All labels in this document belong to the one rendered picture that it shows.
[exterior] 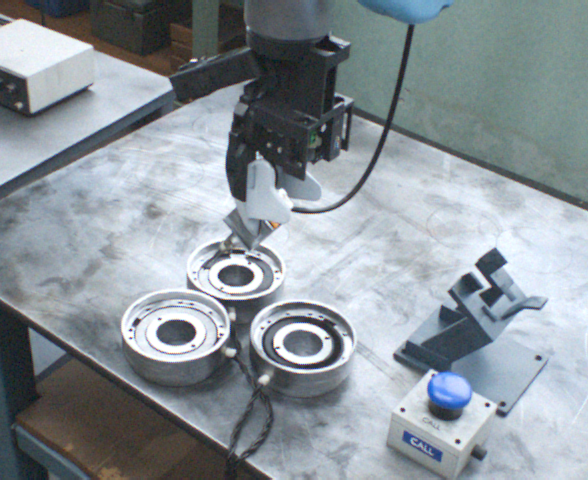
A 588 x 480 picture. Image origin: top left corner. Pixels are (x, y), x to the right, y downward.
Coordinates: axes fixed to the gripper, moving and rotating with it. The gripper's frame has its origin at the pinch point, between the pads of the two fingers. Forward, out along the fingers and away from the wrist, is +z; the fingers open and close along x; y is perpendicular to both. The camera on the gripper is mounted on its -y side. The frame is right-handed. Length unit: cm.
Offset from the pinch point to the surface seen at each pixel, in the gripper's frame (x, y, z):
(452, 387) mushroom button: -2.8, 24.1, 5.8
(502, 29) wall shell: 159, -41, 43
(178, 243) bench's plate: 4.3, -14.5, 13.1
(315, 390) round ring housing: -5.9, 12.1, 11.6
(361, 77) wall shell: 159, -82, 71
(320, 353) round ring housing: -2.7, 10.3, 10.3
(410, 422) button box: -6.0, 22.2, 8.9
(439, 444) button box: -6.0, 25.2, 9.5
